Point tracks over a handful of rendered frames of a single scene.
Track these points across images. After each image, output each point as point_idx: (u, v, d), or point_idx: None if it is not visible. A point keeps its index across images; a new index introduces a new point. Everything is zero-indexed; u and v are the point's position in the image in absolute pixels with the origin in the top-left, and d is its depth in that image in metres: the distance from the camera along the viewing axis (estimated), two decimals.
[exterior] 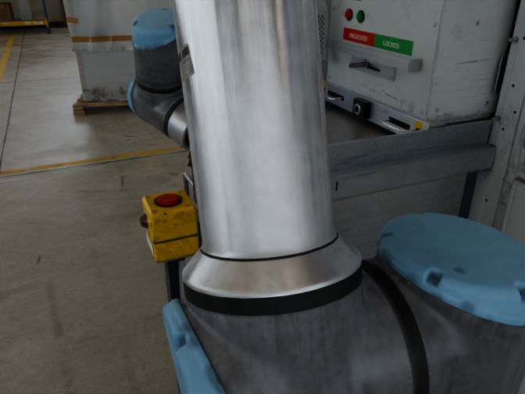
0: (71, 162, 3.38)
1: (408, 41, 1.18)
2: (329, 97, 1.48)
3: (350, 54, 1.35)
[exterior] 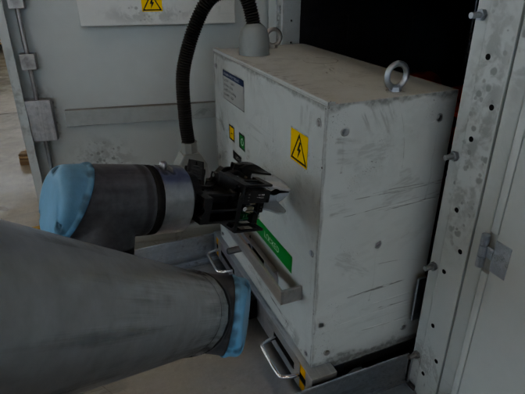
0: None
1: (287, 253, 0.83)
2: (216, 269, 1.13)
3: (230, 234, 1.00)
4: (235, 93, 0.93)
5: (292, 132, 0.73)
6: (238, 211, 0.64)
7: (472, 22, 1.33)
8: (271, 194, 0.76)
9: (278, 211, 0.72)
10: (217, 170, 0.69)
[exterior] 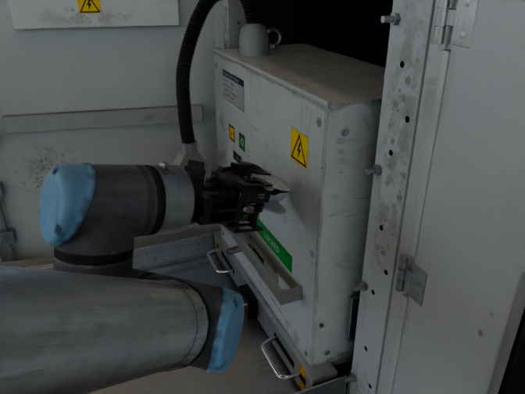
0: None
1: (287, 253, 0.83)
2: (216, 269, 1.13)
3: (230, 234, 1.00)
4: (235, 93, 0.93)
5: (292, 132, 0.73)
6: (238, 211, 0.64)
7: None
8: (271, 194, 0.76)
9: (278, 211, 0.72)
10: (217, 170, 0.69)
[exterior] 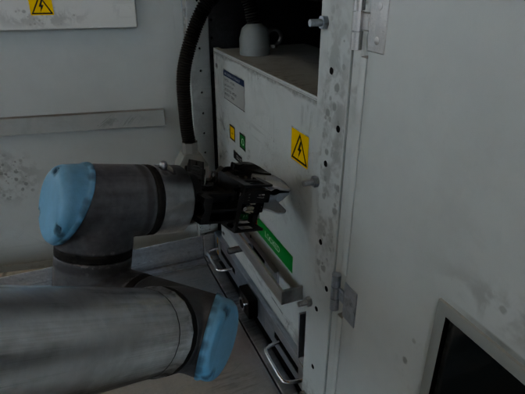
0: None
1: (288, 253, 0.83)
2: (216, 267, 1.14)
3: (230, 234, 1.00)
4: (236, 93, 0.93)
5: (293, 132, 0.73)
6: (238, 211, 0.64)
7: None
8: (271, 194, 0.76)
9: (278, 211, 0.72)
10: (217, 170, 0.69)
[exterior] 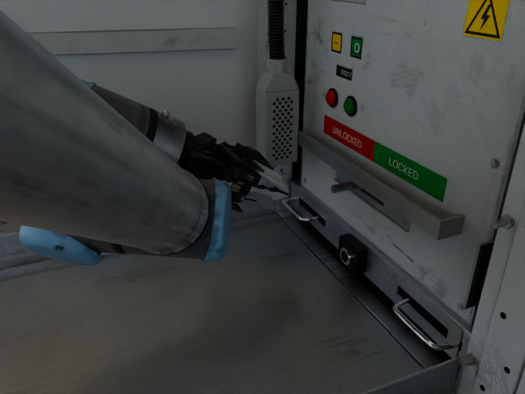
0: None
1: (437, 176, 0.63)
2: (299, 216, 0.95)
3: (333, 168, 0.81)
4: None
5: None
6: None
7: None
8: (269, 189, 0.76)
9: (266, 204, 0.72)
10: (221, 144, 0.71)
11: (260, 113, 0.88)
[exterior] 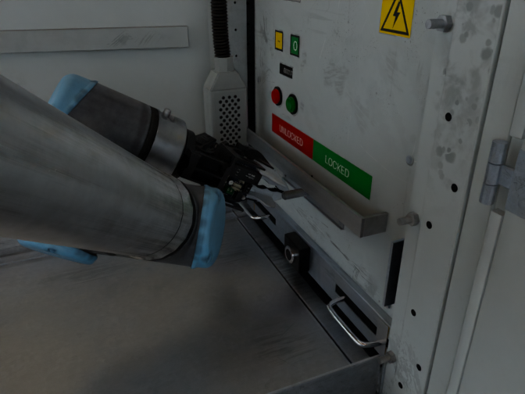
0: None
1: (364, 173, 0.63)
2: (251, 214, 0.95)
3: (276, 166, 0.81)
4: None
5: None
6: (223, 180, 0.65)
7: None
8: (269, 189, 0.76)
9: (267, 203, 0.72)
10: (221, 143, 0.71)
11: (208, 112, 0.88)
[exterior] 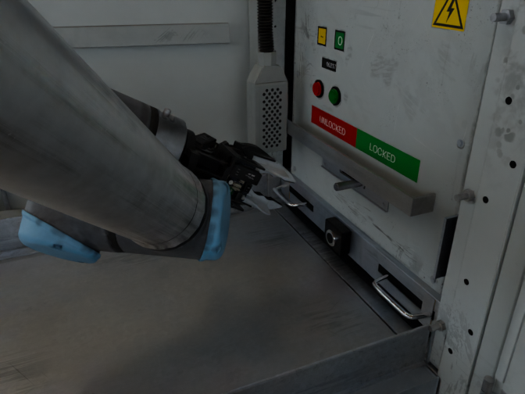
0: None
1: (412, 158, 0.68)
2: (288, 202, 1.00)
3: (319, 155, 0.86)
4: None
5: None
6: (223, 180, 0.65)
7: None
8: (265, 197, 0.76)
9: (263, 209, 0.72)
10: (221, 143, 0.71)
11: (251, 104, 0.93)
